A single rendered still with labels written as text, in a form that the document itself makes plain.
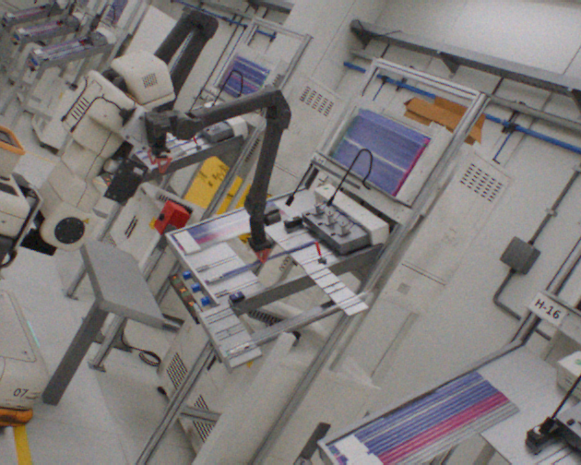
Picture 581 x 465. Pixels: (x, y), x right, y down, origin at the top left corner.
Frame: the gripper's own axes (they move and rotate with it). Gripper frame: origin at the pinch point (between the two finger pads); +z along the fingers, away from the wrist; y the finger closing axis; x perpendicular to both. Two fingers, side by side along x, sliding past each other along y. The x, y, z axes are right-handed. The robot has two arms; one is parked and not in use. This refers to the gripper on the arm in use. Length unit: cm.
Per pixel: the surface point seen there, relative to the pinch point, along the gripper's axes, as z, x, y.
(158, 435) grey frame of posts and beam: 41, 61, -25
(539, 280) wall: 84, -163, 13
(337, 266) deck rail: 1.0, -23.1, -20.7
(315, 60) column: 17, -178, 296
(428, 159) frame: -32, -66, -22
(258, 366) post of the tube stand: 6, 25, -51
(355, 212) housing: -7.6, -43.2, -1.4
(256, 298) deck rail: 1.5, 11.9, -20.9
